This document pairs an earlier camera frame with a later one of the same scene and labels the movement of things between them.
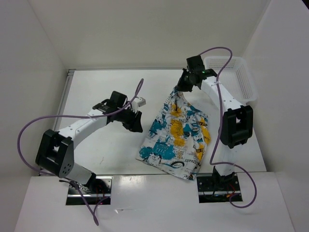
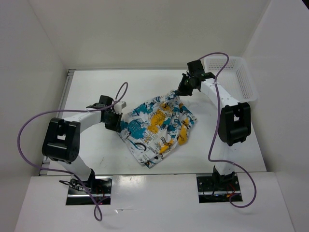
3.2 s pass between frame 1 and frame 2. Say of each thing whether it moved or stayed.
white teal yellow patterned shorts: moved
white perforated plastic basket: stayed
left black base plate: stayed
